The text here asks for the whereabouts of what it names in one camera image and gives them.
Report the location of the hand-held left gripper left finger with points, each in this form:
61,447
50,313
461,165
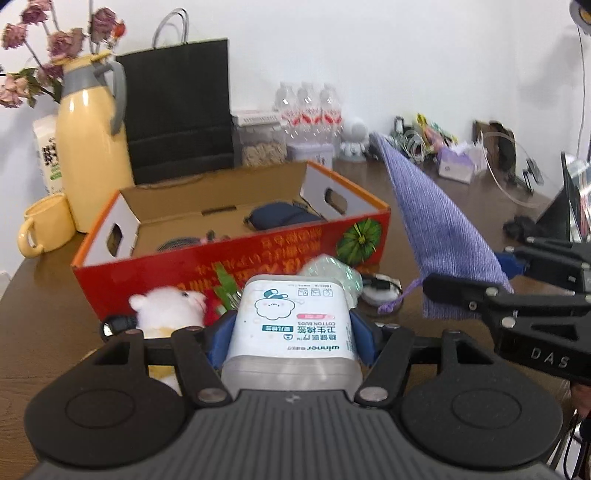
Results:
220,339

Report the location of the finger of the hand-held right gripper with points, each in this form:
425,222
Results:
461,290
510,263

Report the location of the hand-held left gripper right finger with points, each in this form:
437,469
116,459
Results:
367,344

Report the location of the white round case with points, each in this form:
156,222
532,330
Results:
381,290

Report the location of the yellow white plush toy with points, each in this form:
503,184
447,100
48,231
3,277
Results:
166,307

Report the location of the white tissue packet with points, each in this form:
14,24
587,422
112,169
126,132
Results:
286,332

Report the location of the purple fabric pouch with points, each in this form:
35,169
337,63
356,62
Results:
429,221

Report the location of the iridescent plastic wrap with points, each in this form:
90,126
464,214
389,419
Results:
334,272

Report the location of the red cardboard box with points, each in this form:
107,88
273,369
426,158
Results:
184,267

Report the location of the black cloth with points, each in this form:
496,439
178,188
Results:
519,227

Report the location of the black stand with screen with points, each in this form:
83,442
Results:
563,207

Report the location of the clear acrylic disc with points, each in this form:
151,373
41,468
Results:
521,180

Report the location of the purple tissue pack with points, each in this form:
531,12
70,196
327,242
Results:
459,164

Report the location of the brown box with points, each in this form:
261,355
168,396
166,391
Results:
501,147

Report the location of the navy pouch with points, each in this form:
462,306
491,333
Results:
277,216

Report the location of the colourful snack packets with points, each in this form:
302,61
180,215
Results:
434,129

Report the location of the white robot figurine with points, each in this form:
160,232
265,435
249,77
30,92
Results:
354,138

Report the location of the clear container of seeds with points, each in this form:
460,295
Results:
261,147

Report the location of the grey tin box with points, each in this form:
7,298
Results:
309,154

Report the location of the yellow mug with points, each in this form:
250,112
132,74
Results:
48,221

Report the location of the clear water bottle red label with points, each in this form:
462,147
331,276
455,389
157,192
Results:
330,113
286,110
308,110

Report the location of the white flat box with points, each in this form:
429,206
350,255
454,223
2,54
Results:
256,117

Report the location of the yellow thermos jug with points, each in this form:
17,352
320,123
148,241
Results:
92,152

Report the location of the black paper bag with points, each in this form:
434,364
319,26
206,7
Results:
180,106

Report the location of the white paper carton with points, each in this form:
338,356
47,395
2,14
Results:
46,152

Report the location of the dried pink roses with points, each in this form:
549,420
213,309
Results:
60,41

